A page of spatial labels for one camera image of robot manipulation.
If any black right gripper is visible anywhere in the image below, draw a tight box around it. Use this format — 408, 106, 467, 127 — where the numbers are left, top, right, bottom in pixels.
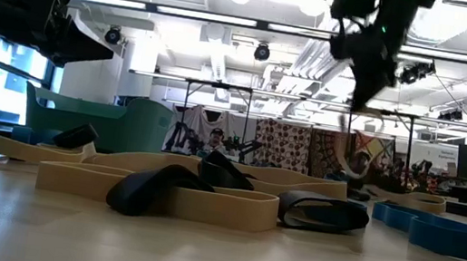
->
320, 18, 407, 119

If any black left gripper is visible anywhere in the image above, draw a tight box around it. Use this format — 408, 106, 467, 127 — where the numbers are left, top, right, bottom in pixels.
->
12, 0, 122, 75

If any tan rubber band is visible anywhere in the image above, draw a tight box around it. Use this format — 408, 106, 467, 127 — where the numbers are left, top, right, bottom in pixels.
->
85, 140, 350, 207
328, 102, 384, 183
0, 128, 99, 172
359, 182, 449, 217
33, 157, 282, 236

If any black rubber band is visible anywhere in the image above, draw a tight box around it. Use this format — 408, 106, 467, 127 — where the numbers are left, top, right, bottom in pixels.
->
104, 155, 219, 227
51, 119, 101, 153
345, 186, 373, 204
196, 148, 260, 193
273, 188, 373, 240

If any colourful diamond hanging cloth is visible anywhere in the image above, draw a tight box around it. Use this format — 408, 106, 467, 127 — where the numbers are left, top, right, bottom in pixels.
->
348, 131, 398, 181

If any black ceiling spotlight cluster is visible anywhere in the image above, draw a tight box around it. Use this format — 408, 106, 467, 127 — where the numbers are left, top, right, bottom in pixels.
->
397, 56, 438, 90

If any brown patterned hanging cloth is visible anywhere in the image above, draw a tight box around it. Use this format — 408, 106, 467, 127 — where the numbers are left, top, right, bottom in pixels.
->
305, 127, 355, 183

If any bright window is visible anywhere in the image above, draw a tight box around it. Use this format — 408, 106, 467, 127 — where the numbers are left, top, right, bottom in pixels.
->
0, 34, 53, 129

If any teal green plastic basket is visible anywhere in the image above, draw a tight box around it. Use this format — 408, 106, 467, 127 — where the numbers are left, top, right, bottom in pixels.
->
19, 81, 176, 162

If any spotted hanging cloth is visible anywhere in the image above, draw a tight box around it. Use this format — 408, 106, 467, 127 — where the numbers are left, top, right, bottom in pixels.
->
249, 116, 314, 175

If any white hanging cloth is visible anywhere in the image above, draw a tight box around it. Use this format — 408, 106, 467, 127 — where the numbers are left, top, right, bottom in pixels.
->
166, 101, 259, 164

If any person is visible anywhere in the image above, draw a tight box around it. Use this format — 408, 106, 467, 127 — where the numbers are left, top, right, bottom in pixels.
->
205, 125, 229, 156

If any black metal rack frame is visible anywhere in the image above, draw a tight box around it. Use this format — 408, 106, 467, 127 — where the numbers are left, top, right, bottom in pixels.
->
339, 104, 423, 189
174, 76, 255, 164

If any white wall sign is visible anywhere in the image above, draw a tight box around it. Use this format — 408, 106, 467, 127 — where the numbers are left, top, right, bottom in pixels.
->
433, 147, 460, 164

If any ceiling light rail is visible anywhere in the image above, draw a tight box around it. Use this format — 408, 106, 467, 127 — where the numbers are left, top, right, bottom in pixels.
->
67, 0, 467, 64

